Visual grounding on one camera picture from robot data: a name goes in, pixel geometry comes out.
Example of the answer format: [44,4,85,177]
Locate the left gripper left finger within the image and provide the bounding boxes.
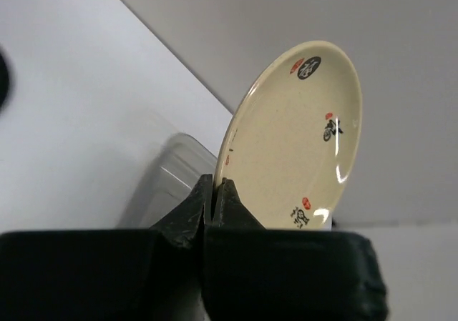
[1,174,213,320]

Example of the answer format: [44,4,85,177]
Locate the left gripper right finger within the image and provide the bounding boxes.
[203,179,389,320]

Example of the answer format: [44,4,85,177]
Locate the cream plate with calligraphy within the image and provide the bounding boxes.
[213,41,362,230]

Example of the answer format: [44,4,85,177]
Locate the clear plastic bin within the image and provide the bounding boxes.
[117,133,217,229]

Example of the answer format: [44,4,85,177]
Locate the black plate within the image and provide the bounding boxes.
[0,46,15,112]

